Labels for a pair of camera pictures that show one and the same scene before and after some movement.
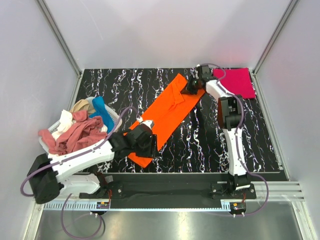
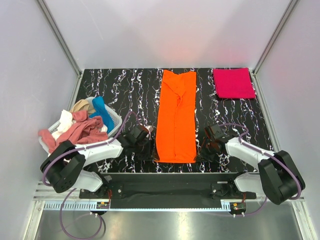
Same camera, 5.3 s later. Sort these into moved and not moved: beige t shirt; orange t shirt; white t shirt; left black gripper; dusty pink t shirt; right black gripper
Moved: right black gripper; orange t shirt
Not moved: beige t shirt; white t shirt; left black gripper; dusty pink t shirt
